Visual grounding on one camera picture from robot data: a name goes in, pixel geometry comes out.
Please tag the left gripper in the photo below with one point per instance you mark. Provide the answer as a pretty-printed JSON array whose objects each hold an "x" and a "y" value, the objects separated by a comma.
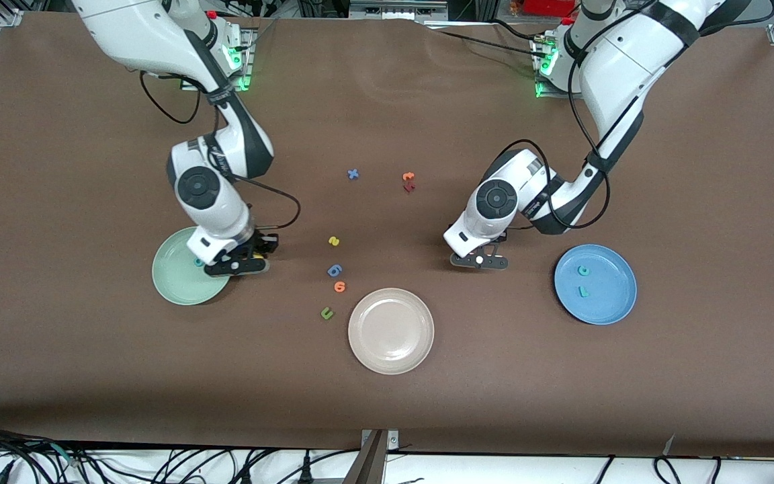
[{"x": 501, "y": 236}]

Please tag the black power plug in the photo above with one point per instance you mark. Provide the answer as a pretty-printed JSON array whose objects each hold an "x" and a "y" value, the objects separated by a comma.
[{"x": 306, "y": 470}]

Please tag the small metal corner bracket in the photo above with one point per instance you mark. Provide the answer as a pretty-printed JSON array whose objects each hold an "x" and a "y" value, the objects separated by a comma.
[{"x": 393, "y": 439}]

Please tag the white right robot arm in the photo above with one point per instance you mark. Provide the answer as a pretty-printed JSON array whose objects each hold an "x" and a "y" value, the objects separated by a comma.
[{"x": 132, "y": 33}]

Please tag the blue plate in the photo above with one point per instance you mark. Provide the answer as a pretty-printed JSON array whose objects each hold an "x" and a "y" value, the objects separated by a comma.
[{"x": 605, "y": 299}]

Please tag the beige plate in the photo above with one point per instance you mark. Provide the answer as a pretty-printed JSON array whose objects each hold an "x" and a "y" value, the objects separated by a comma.
[{"x": 391, "y": 331}]

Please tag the blue foam letter g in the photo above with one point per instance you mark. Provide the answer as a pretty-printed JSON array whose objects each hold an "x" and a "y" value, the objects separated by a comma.
[{"x": 334, "y": 270}]

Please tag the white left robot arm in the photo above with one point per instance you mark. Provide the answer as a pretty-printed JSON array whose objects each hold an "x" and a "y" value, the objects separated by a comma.
[{"x": 622, "y": 60}]

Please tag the aluminium profile post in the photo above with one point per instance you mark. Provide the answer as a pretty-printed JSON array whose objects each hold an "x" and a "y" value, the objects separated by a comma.
[{"x": 370, "y": 464}]

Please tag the red box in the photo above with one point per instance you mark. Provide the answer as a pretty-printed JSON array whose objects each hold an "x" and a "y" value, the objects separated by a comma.
[{"x": 548, "y": 7}]

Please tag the pale green plate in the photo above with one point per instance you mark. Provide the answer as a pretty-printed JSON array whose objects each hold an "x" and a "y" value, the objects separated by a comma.
[{"x": 179, "y": 282}]

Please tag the metal table corner bracket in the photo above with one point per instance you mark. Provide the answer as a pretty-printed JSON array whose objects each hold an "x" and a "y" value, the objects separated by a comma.
[{"x": 11, "y": 17}]

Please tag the white paper tag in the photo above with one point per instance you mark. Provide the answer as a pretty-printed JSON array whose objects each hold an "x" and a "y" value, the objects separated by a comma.
[{"x": 669, "y": 442}]

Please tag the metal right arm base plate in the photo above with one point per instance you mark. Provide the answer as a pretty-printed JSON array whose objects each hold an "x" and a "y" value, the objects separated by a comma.
[{"x": 247, "y": 86}]

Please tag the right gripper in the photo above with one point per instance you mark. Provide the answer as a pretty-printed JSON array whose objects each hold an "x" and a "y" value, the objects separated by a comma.
[{"x": 261, "y": 243}]

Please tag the green foam letter u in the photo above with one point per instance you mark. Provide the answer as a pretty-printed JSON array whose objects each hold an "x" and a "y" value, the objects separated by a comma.
[{"x": 326, "y": 313}]

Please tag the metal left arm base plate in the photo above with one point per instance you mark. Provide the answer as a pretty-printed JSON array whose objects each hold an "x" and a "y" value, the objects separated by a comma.
[{"x": 548, "y": 94}]

